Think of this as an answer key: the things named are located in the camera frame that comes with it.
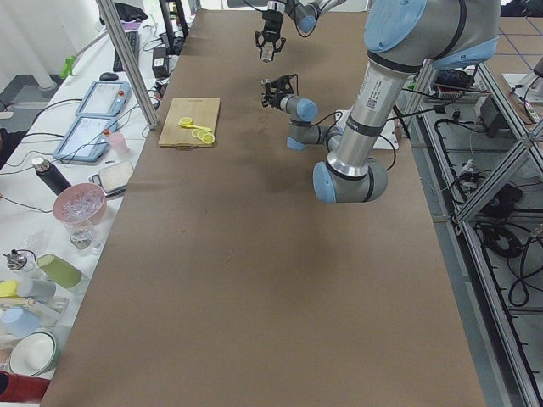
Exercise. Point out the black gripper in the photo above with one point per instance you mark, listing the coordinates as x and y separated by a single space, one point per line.
270 24
277 98

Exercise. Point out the clear glass cup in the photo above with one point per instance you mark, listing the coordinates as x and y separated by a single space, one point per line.
267 53

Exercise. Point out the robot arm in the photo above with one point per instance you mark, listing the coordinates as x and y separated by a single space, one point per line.
304 16
399 37

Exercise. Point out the pink plastic cup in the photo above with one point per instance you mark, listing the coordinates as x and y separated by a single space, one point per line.
117 142

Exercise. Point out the yellow lidded grey cup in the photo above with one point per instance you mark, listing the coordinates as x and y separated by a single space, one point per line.
39 290

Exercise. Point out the light blue cup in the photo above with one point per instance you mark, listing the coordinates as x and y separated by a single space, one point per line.
20 322

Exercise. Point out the bamboo cutting board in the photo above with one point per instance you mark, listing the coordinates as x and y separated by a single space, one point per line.
203 111

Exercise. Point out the yellow plastic knife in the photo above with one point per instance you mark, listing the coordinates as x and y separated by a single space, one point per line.
201 127

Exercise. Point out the middle lemon slice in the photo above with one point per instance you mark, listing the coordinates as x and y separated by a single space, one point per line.
198 133

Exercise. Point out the lemon slice on knife end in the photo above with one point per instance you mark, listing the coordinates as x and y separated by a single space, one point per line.
185 122

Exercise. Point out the black power adapter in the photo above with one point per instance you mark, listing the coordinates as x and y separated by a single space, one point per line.
160 63

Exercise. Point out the black computer mouse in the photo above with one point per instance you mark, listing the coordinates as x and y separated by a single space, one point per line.
109 76

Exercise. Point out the upper teach pendant tablet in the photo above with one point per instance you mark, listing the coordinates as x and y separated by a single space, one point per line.
104 99

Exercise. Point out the teach pendant tablet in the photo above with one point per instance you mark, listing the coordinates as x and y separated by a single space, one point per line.
104 99
86 140

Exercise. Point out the kitchen scale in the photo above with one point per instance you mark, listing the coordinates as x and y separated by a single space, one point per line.
113 179

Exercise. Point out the lower teach pendant tablet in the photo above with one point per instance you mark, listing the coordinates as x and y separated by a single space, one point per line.
86 140

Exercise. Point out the pink bowl with ice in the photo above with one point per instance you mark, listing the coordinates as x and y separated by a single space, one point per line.
80 202

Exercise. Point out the black thermos bottle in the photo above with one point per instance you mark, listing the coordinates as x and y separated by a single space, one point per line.
50 175

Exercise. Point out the wine glass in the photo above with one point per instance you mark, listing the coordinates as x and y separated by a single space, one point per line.
84 237

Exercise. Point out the green tumbler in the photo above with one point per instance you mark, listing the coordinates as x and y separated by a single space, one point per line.
59 270

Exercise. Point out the glass oil dispenser bottle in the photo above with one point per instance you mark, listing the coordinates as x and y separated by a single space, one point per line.
21 260

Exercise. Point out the white green rimmed bowl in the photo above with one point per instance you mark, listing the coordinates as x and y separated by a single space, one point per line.
34 355

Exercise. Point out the red thermos bottle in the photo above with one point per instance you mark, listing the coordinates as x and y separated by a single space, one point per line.
18 388

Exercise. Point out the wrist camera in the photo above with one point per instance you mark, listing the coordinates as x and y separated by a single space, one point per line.
283 82

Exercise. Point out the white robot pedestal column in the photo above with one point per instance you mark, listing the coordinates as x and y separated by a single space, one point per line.
386 141

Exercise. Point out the aluminium frame post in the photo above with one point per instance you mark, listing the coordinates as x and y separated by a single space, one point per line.
112 22

